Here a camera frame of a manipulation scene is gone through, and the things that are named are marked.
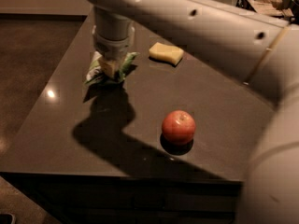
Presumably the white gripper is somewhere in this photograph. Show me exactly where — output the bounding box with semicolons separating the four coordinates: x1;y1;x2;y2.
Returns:
92;25;135;79

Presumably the green jalapeno chip bag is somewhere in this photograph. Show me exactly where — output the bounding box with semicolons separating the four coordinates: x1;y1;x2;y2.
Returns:
85;51;138;86

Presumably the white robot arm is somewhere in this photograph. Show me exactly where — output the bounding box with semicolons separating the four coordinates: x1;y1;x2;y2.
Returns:
88;0;299;224

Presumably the red apple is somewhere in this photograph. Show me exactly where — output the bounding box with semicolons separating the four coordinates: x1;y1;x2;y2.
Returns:
162;110;196;146

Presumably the yellow sponge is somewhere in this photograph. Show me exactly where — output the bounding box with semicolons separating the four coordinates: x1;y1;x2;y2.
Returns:
149;42;184;66

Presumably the dark cabinet drawer front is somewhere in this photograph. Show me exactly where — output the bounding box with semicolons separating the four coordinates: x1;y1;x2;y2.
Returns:
2;173;240;224

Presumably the dark shoe on floor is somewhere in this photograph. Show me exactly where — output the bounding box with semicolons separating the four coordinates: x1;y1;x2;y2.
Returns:
0;213;16;224

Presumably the black wire basket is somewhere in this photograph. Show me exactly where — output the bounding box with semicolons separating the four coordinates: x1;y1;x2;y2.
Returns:
236;0;294;20

